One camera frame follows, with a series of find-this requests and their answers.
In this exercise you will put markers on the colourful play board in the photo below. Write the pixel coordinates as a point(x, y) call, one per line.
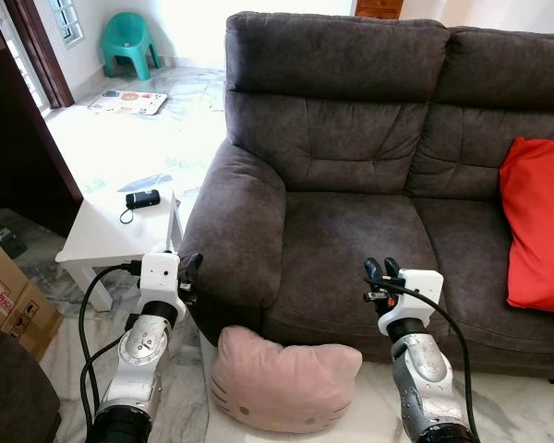
point(127, 101)

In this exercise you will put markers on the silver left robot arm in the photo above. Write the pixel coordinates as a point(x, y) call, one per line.
point(138, 355)

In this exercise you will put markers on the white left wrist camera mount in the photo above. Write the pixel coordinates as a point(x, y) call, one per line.
point(159, 275)

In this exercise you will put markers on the dark upholstered armchair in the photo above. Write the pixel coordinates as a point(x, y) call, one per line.
point(14, 397)

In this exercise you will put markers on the pink cat face pillow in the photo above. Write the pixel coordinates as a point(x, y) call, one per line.
point(277, 388)

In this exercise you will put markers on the red pillow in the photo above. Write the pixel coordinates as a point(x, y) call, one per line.
point(540, 231)

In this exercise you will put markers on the window with white grille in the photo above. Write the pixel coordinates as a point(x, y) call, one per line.
point(65, 20)

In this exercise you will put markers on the teal plastic chair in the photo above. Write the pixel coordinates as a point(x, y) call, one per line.
point(129, 41)

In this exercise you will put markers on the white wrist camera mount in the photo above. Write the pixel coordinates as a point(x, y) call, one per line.
point(422, 286)
point(159, 275)

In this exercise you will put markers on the brown cardboard box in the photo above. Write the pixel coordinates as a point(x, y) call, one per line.
point(14, 305)

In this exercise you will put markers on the dark grey fabric sofa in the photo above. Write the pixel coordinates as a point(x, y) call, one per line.
point(351, 231)

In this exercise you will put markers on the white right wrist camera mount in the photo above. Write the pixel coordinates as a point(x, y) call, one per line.
point(422, 286)

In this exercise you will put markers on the white side table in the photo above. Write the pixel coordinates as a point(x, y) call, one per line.
point(111, 235)

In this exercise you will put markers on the dark brown door frame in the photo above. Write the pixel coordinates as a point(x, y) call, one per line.
point(46, 55)

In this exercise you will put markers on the brown wooden door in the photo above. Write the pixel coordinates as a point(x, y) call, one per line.
point(379, 7)

